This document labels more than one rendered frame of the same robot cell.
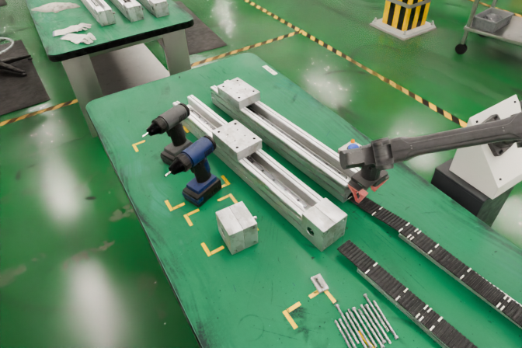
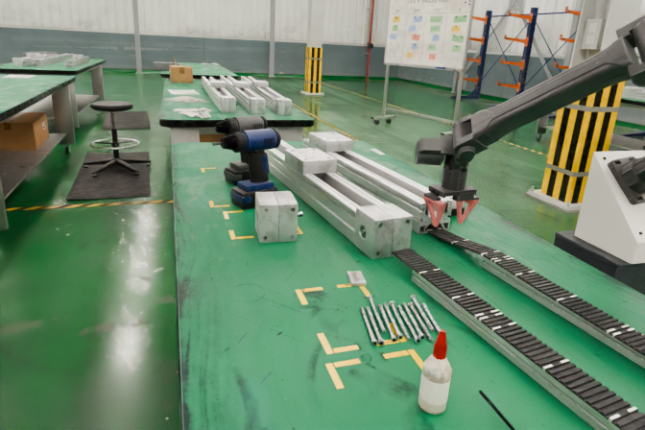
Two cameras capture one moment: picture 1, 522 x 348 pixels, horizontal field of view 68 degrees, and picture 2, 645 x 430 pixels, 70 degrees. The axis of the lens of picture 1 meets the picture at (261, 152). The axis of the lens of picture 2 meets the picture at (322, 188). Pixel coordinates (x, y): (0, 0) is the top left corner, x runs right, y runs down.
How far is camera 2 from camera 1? 0.64 m
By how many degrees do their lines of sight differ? 25
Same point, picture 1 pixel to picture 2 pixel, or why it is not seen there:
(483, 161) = (614, 208)
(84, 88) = not seen: hidden behind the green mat
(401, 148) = (482, 120)
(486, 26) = not seen: outside the picture
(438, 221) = (544, 266)
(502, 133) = (595, 66)
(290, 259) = (328, 257)
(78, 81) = not seen: hidden behind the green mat
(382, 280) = (441, 281)
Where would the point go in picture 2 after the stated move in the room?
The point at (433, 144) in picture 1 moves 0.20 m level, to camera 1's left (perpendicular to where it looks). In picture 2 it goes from (518, 103) to (417, 95)
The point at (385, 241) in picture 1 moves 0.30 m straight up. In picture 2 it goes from (463, 267) to (484, 133)
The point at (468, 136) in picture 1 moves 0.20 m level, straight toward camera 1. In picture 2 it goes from (558, 82) to (507, 83)
